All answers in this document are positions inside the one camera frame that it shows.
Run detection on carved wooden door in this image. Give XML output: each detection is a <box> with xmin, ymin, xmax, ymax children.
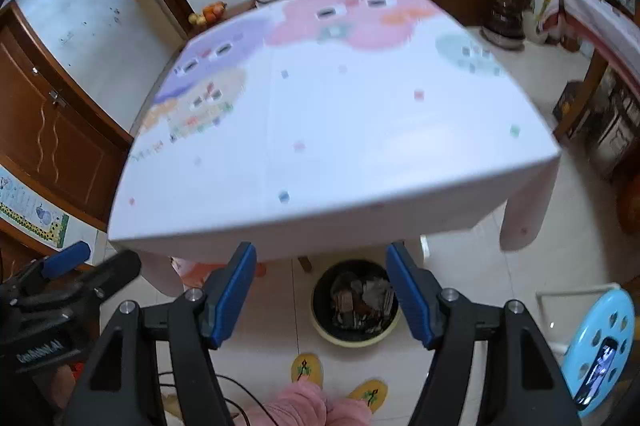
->
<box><xmin>0</xmin><ymin>1</ymin><xmax>133</xmax><ymax>227</ymax></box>

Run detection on person's pink trouser leg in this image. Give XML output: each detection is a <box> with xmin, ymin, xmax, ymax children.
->
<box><xmin>245</xmin><ymin>381</ymin><xmax>373</xmax><ymax>426</ymax></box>

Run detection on dark stacked pots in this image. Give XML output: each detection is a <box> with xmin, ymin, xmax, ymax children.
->
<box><xmin>482</xmin><ymin>1</ymin><xmax>526</xmax><ymax>51</ymax></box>

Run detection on yellow round waste bin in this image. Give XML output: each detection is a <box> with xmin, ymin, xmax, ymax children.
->
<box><xmin>311</xmin><ymin>258</ymin><xmax>403</xmax><ymax>348</ymax></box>

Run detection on fruit bowl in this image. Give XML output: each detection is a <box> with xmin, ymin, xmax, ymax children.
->
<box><xmin>189</xmin><ymin>2</ymin><xmax>228</xmax><ymax>27</ymax></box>

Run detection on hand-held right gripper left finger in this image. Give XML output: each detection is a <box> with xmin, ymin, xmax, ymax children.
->
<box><xmin>62</xmin><ymin>242</ymin><xmax>257</xmax><ymax>426</ymax></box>

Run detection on colourful wall poster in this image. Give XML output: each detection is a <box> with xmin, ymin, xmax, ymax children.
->
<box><xmin>0</xmin><ymin>176</ymin><xmax>71</xmax><ymax>252</ymax></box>

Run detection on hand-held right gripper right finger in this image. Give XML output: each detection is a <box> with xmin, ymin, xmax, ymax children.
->
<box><xmin>386</xmin><ymin>242</ymin><xmax>581</xmax><ymax>426</ymax></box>

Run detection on black smartphone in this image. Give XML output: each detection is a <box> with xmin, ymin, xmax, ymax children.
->
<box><xmin>575</xmin><ymin>338</ymin><xmax>618</xmax><ymax>409</ymax></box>

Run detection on light blue stool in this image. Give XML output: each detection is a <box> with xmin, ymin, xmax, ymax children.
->
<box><xmin>557</xmin><ymin>288</ymin><xmax>636</xmax><ymax>417</ymax></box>

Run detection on yellow slipper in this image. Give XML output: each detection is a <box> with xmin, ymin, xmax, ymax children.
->
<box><xmin>291</xmin><ymin>352</ymin><xmax>326</xmax><ymax>389</ymax></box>
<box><xmin>347</xmin><ymin>380</ymin><xmax>388</xmax><ymax>412</ymax></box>

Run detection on cloth covered side table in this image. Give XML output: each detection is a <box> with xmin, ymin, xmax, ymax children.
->
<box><xmin>537</xmin><ymin>0</ymin><xmax>640</xmax><ymax>72</ymax></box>

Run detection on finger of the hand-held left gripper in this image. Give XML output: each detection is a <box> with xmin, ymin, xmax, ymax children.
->
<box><xmin>30</xmin><ymin>250</ymin><xmax>143</xmax><ymax>314</ymax></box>
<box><xmin>10</xmin><ymin>241</ymin><xmax>93</xmax><ymax>296</ymax></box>

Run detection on black cable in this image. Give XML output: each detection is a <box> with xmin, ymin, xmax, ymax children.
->
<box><xmin>160</xmin><ymin>371</ymin><xmax>281</xmax><ymax>426</ymax></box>

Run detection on black and orange box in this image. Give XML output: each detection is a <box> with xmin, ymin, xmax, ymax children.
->
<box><xmin>552</xmin><ymin>81</ymin><xmax>586</xmax><ymax>127</ymax></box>

